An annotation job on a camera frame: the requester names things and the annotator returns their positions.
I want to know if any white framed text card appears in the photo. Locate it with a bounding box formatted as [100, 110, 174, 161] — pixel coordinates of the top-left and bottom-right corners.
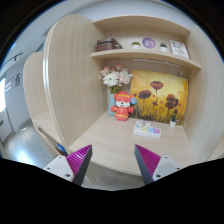
[170, 40, 189, 59]

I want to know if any light wood shelf unit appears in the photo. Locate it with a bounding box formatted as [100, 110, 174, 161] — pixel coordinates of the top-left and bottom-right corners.
[24, 14, 224, 174]

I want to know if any small potted plant on desk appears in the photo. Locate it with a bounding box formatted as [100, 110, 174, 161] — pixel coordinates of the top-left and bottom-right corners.
[170, 114, 176, 128]

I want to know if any yellow poppy flower painting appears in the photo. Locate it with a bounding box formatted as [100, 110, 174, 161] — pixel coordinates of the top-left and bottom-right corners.
[130, 70, 188, 123]

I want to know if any pink white flower bouquet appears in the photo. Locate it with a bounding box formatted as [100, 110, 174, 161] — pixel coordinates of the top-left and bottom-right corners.
[100, 64, 133, 94]

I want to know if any small potted plant right shelf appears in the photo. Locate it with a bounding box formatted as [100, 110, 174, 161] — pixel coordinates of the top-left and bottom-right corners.
[160, 43, 167, 52]

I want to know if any purple round number sign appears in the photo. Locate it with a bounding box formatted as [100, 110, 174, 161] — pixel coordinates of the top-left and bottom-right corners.
[142, 37, 156, 49]

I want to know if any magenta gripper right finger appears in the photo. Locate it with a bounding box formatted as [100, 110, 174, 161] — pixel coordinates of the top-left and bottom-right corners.
[134, 143, 183, 186]

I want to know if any small potted plant shelf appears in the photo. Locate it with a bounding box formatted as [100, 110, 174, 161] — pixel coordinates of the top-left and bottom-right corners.
[160, 43, 167, 52]
[131, 42, 141, 49]

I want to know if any small potted plant left shelf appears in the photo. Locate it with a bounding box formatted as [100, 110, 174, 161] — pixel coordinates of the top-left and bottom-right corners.
[131, 42, 141, 49]

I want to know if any brown storage box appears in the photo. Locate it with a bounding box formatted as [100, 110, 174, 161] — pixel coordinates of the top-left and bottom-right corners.
[97, 38, 122, 51]

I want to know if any white pastel desk calendar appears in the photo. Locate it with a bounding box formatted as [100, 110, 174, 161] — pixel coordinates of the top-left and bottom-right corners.
[133, 120, 161, 138]

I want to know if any light blue vase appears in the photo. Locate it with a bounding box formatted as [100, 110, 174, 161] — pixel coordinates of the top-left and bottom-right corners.
[107, 93, 116, 117]

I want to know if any red plush mascot doll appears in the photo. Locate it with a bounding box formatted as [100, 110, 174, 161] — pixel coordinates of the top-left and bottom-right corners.
[110, 91, 134, 121]

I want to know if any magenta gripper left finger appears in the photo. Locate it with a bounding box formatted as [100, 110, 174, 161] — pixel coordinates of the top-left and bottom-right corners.
[44, 144, 93, 186]

